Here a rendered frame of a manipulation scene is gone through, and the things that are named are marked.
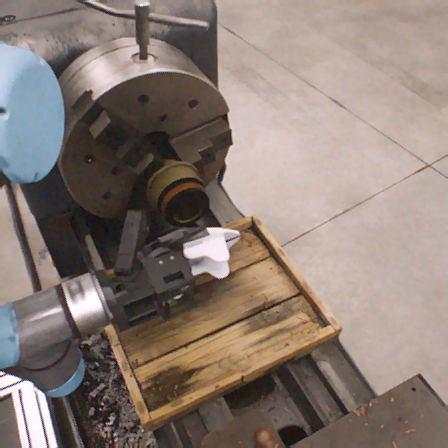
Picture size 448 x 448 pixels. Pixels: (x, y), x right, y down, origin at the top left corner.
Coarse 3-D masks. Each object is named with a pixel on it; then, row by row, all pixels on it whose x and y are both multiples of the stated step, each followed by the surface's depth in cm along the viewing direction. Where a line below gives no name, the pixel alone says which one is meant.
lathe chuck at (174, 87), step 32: (96, 64) 75; (128, 64) 73; (160, 64) 74; (192, 64) 81; (64, 96) 75; (96, 96) 71; (128, 96) 73; (160, 96) 75; (192, 96) 78; (64, 128) 74; (160, 128) 80; (64, 160) 75; (96, 160) 78; (224, 160) 92; (96, 192) 83; (128, 192) 86
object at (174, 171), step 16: (160, 176) 74; (176, 176) 73; (192, 176) 74; (160, 192) 73; (176, 192) 71; (192, 192) 72; (160, 208) 75; (176, 208) 77; (192, 208) 77; (176, 224) 75
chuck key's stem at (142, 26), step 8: (136, 0) 69; (144, 0) 69; (136, 8) 68; (144, 8) 68; (136, 16) 69; (144, 16) 69; (136, 24) 70; (144, 24) 70; (136, 32) 71; (144, 32) 71; (136, 40) 72; (144, 40) 72; (144, 48) 73; (144, 56) 74
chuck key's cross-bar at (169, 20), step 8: (80, 0) 69; (88, 0) 69; (96, 8) 70; (104, 8) 69; (112, 8) 70; (120, 16) 70; (128, 16) 70; (152, 16) 69; (160, 16) 69; (168, 16) 69; (168, 24) 70; (176, 24) 70; (184, 24) 69; (192, 24) 69; (200, 24) 69; (208, 24) 70
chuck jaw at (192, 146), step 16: (192, 128) 83; (208, 128) 82; (224, 128) 82; (176, 144) 81; (192, 144) 80; (208, 144) 80; (224, 144) 84; (176, 160) 83; (192, 160) 78; (208, 160) 82
